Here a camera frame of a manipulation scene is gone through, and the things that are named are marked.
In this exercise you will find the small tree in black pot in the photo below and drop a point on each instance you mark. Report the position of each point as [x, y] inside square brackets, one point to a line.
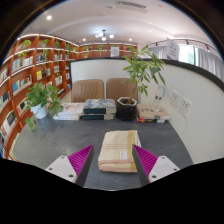
[126, 110]

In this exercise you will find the orange wooden bookshelf unit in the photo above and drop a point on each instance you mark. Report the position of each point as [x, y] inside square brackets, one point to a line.
[20, 76]

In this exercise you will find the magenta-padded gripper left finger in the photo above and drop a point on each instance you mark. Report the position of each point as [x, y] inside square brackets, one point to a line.
[65, 166]

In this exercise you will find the black track light rail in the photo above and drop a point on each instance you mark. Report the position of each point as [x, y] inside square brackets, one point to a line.
[193, 41]

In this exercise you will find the clear acrylic sign stand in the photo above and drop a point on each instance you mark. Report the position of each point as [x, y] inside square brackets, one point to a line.
[159, 98]

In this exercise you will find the leafy plant in white pot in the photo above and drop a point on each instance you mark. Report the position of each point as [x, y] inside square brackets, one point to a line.
[40, 110]

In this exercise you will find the beige striped towel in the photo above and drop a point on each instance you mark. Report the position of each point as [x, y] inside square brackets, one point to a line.
[116, 150]

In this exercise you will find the ceiling air vent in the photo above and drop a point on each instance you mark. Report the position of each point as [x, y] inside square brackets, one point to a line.
[130, 5]

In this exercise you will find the red-spined book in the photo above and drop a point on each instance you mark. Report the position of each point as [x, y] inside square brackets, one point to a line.
[148, 120]

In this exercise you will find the white framed notice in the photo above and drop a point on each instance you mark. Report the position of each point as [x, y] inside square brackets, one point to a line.
[114, 51]

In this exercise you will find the white and purple hanging sign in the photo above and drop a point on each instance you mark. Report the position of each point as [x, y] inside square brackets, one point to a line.
[172, 48]

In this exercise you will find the white book with pale cover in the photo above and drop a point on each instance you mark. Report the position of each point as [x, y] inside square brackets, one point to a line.
[73, 108]

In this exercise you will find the white wall socket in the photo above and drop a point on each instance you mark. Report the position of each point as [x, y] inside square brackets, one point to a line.
[185, 106]
[175, 98]

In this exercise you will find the tan upholstered chair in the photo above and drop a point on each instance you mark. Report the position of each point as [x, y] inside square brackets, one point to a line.
[118, 88]
[87, 90]

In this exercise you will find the tan cover book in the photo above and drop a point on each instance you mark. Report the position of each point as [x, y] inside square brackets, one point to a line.
[150, 111]

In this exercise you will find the dark flat book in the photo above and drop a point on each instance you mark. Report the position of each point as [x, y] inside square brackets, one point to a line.
[98, 117]

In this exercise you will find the multi-bulb ceiling lamp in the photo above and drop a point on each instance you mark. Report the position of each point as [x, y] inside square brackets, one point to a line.
[104, 35]

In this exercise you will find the dark book with picture cover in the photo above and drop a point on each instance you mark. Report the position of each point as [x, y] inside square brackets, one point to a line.
[99, 105]

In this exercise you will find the white sheer curtain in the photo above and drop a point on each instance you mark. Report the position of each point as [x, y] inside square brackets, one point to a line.
[206, 60]

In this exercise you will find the white flat book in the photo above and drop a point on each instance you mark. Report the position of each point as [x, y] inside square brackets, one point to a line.
[66, 117]

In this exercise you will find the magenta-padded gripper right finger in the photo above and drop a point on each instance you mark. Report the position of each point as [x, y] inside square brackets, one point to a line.
[160, 167]

